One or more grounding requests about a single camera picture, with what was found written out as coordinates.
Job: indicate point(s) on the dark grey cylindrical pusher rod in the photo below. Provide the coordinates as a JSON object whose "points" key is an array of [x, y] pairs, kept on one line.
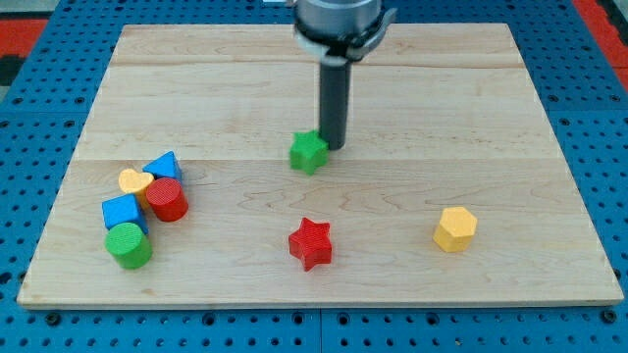
{"points": [[334, 88]]}

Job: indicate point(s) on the yellow hexagon block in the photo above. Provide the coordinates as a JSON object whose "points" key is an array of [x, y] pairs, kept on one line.
{"points": [[455, 230]]}

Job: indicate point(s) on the green star block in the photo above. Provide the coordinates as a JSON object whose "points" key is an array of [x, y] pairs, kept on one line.
{"points": [[308, 152]]}

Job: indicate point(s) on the red star block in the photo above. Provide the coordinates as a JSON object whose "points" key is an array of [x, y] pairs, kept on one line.
{"points": [[311, 244]]}

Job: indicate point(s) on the light wooden board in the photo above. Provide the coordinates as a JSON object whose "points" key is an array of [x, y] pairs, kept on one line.
{"points": [[451, 190]]}

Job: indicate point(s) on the blue triangle block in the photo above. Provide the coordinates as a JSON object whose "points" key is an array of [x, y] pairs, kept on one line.
{"points": [[166, 165]]}

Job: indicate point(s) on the red cylinder block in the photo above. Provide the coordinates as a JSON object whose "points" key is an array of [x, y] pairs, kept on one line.
{"points": [[166, 198]]}

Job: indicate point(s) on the yellow heart block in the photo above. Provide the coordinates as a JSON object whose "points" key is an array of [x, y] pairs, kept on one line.
{"points": [[133, 182]]}

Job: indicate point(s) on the blue cube block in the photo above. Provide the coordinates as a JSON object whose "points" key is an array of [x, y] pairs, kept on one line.
{"points": [[123, 209]]}

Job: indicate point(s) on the green cylinder block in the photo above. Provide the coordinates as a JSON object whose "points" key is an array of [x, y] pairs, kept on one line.
{"points": [[128, 245]]}

